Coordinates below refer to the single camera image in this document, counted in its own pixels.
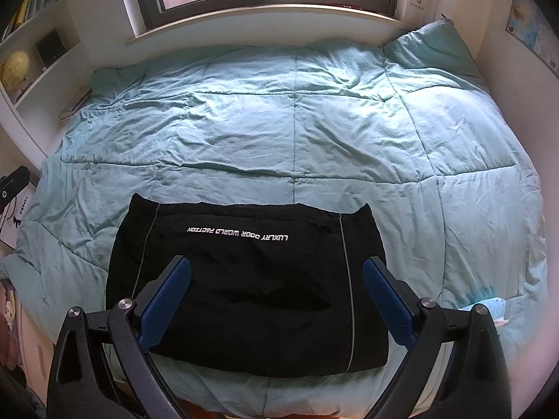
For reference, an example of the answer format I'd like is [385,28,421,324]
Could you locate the light teal quilted comforter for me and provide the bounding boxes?
[0,38,550,419]

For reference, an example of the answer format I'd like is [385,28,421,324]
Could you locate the black hooded jacket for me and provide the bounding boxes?
[106,195,389,378]

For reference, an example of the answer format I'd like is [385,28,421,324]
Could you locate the teal pillow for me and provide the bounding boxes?
[382,18,488,91]

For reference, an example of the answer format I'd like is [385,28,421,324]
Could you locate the black box on shelf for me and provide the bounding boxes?
[35,29,66,68]

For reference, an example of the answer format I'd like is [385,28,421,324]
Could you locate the colourful wall map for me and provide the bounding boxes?
[506,0,559,76]

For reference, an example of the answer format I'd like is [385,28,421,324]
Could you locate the white bookshelf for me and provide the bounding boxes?
[1,0,92,171]

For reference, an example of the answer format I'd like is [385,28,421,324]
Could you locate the yellow globe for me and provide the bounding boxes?
[1,50,30,92]

